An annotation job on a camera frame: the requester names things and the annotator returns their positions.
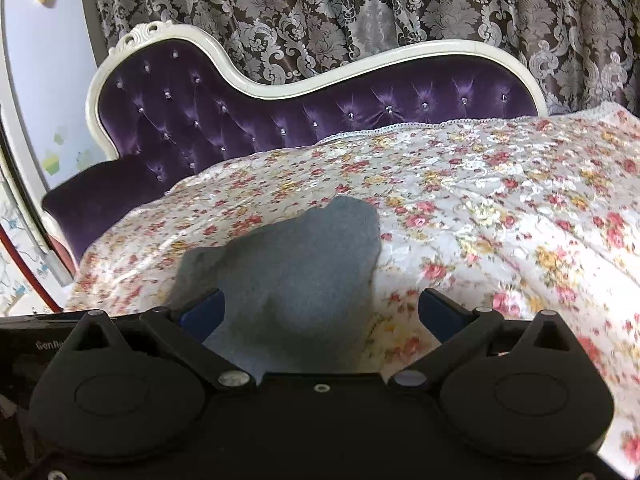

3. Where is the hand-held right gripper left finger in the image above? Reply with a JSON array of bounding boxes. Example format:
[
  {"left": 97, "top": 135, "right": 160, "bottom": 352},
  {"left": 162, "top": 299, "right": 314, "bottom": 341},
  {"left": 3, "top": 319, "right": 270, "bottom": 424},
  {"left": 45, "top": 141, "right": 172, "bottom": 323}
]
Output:
[{"left": 74, "top": 288, "right": 257, "bottom": 392}]

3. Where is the dark damask curtain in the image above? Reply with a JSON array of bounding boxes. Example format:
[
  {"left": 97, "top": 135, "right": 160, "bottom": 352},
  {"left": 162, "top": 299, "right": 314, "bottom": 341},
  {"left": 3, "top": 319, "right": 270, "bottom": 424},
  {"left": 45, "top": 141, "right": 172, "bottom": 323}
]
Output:
[{"left": 90, "top": 0, "right": 640, "bottom": 117}]

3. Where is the grey argyle sweater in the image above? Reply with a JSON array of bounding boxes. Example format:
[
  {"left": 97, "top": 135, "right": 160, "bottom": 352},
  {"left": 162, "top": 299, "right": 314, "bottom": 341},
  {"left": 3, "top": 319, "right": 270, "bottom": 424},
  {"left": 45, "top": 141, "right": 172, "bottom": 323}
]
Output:
[{"left": 165, "top": 195, "right": 383, "bottom": 382}]

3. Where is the red bar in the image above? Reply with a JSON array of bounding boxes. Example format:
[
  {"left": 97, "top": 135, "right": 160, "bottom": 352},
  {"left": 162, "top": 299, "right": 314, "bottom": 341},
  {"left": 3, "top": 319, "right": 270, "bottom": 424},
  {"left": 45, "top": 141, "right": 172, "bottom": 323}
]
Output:
[{"left": 0, "top": 222, "right": 58, "bottom": 312}]

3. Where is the purple tufted sofa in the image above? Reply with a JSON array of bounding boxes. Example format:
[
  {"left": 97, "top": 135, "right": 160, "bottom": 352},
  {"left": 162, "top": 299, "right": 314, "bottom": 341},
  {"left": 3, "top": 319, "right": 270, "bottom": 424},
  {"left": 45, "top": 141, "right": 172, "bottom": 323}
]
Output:
[{"left": 41, "top": 20, "right": 548, "bottom": 281}]

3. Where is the floral bedspread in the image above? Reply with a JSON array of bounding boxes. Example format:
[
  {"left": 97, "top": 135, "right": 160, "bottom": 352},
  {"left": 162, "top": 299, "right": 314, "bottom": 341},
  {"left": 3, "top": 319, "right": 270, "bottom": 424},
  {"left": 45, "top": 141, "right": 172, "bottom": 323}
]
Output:
[{"left": 65, "top": 101, "right": 640, "bottom": 480}]

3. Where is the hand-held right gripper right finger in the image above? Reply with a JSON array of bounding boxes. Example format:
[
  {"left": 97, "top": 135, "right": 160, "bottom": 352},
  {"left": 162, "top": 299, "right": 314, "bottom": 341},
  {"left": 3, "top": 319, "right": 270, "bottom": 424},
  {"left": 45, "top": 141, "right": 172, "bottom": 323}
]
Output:
[{"left": 390, "top": 287, "right": 574, "bottom": 391}]

